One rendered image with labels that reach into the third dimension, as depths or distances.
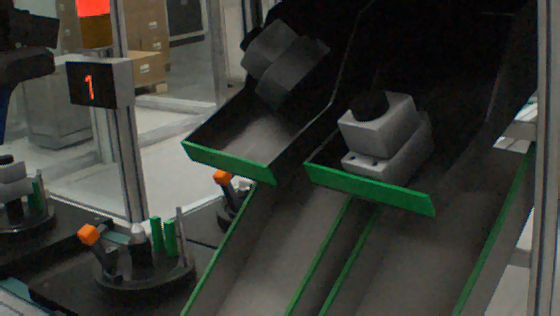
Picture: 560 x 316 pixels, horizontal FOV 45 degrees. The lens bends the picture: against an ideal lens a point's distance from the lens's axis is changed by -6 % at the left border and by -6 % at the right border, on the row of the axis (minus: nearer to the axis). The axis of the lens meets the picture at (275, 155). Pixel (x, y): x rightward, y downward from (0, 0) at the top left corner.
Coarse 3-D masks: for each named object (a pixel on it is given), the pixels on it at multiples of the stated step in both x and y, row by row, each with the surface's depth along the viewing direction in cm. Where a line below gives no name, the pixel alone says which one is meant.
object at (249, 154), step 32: (288, 0) 74; (320, 0) 77; (352, 0) 80; (384, 0) 65; (320, 32) 78; (352, 32) 63; (384, 32) 66; (352, 64) 63; (256, 96) 73; (320, 96) 69; (352, 96) 64; (224, 128) 71; (256, 128) 69; (288, 128) 66; (320, 128) 62; (224, 160) 64; (256, 160) 64; (288, 160) 60
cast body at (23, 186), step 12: (0, 156) 111; (12, 156) 111; (0, 168) 109; (12, 168) 110; (24, 168) 112; (0, 180) 110; (12, 180) 110; (24, 180) 112; (0, 192) 109; (12, 192) 111; (24, 192) 113
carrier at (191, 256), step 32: (160, 224) 96; (128, 256) 96; (160, 256) 95; (192, 256) 95; (32, 288) 92; (64, 288) 92; (96, 288) 91; (128, 288) 87; (160, 288) 87; (192, 288) 90
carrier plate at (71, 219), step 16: (64, 208) 122; (80, 208) 121; (64, 224) 114; (80, 224) 114; (96, 224) 114; (112, 224) 116; (32, 240) 109; (48, 240) 108; (64, 240) 109; (80, 240) 111; (0, 256) 103; (16, 256) 103; (32, 256) 104; (48, 256) 106; (0, 272) 100
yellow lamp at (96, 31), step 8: (80, 16) 103; (88, 16) 102; (96, 16) 102; (104, 16) 102; (80, 24) 103; (88, 24) 102; (96, 24) 102; (104, 24) 103; (80, 32) 103; (88, 32) 102; (96, 32) 102; (104, 32) 103; (88, 40) 103; (96, 40) 103; (104, 40) 103; (112, 40) 105; (88, 48) 103
